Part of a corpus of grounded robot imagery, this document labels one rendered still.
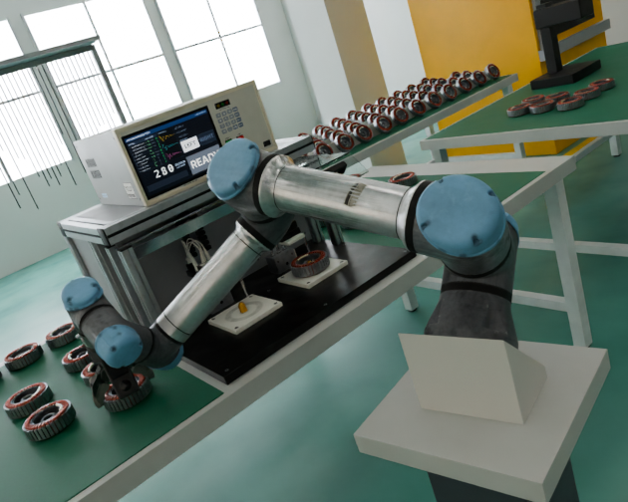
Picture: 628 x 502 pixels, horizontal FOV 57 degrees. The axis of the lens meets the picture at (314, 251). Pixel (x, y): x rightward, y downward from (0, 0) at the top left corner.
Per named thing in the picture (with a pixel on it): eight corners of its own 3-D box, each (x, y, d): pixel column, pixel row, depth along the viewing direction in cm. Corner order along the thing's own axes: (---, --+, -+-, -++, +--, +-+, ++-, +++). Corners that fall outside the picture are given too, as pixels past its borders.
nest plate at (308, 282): (348, 264, 164) (347, 260, 163) (309, 289, 156) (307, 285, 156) (316, 259, 176) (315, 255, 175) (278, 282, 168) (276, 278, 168)
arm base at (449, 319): (525, 364, 97) (531, 307, 100) (504, 344, 85) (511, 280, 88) (439, 354, 105) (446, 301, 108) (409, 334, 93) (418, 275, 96)
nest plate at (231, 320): (283, 305, 151) (281, 301, 151) (236, 335, 144) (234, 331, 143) (253, 297, 163) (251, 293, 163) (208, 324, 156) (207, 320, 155)
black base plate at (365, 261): (417, 255, 159) (415, 248, 159) (227, 385, 126) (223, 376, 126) (314, 244, 197) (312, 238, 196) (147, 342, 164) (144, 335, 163)
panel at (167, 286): (314, 237, 196) (285, 152, 187) (141, 337, 163) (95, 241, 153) (312, 236, 197) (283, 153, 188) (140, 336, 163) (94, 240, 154)
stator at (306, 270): (338, 263, 163) (334, 251, 162) (306, 281, 158) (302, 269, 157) (316, 258, 173) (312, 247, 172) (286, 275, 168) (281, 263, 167)
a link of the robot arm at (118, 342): (164, 345, 113) (136, 313, 119) (125, 333, 104) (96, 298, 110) (139, 376, 113) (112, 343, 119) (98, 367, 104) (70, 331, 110)
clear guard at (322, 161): (369, 171, 155) (362, 150, 153) (301, 207, 143) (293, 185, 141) (298, 175, 181) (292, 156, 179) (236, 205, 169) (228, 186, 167)
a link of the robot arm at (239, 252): (292, 184, 128) (147, 350, 129) (268, 160, 118) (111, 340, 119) (325, 212, 122) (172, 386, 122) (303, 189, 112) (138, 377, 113)
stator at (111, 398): (158, 393, 133) (152, 379, 131) (112, 419, 128) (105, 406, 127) (146, 377, 142) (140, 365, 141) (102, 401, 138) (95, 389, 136)
